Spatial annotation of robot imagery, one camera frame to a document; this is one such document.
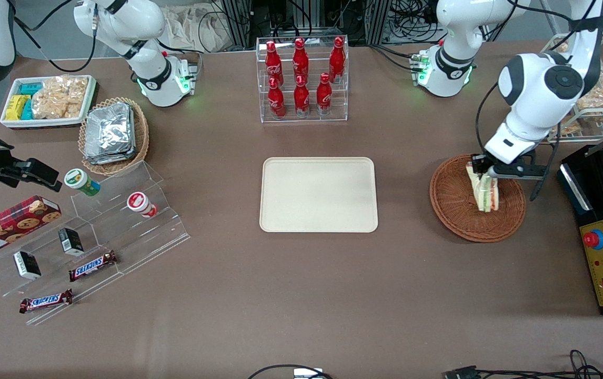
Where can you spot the green lidded snack cup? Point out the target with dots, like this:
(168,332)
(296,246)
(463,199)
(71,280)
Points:
(80,181)

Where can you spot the beige cloth bag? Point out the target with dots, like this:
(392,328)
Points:
(196,26)

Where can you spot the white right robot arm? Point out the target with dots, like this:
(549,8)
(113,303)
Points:
(149,79)

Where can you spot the red emergency stop button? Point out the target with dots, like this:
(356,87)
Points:
(594,239)

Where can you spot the round brown wicker basket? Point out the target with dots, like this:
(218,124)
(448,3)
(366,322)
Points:
(454,205)

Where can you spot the white rectangular snack tray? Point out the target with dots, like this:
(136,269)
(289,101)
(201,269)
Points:
(43,122)

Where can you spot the silver foil packet stack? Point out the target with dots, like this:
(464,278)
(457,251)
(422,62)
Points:
(109,134)

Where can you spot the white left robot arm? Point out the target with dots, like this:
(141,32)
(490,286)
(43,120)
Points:
(538,84)

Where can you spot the triangle sandwich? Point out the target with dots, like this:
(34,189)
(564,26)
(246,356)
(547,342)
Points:
(485,195)

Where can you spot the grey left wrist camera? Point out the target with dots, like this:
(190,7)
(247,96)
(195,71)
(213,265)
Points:
(520,171)

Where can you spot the red lidded snack cup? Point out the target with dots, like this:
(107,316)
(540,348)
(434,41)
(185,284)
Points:
(141,204)

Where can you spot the brown snickers bar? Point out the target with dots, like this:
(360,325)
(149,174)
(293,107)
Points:
(46,301)
(92,266)

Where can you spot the small black box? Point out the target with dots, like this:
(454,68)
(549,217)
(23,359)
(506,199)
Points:
(27,265)
(71,242)

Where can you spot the red cola bottle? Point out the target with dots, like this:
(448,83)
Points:
(324,95)
(276,100)
(301,97)
(272,63)
(337,58)
(300,59)

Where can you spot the clear acrylic stepped display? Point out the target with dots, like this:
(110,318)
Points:
(143,242)

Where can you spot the clear acrylic bottle rack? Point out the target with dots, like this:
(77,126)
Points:
(307,118)

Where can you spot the teal snack packet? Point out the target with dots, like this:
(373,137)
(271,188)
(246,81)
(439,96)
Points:
(27,110)
(30,88)

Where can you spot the oval brown wicker basket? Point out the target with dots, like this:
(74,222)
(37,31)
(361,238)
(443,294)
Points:
(141,137)

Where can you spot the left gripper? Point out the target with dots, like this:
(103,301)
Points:
(479,164)

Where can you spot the yellow snack packet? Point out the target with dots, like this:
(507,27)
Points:
(14,108)

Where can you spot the red tartan cookie box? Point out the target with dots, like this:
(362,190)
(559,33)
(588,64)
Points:
(12,226)

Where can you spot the white plug connector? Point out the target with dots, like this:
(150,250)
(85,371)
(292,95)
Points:
(308,373)

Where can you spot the beige plastic tray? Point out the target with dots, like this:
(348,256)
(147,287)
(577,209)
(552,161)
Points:
(317,195)

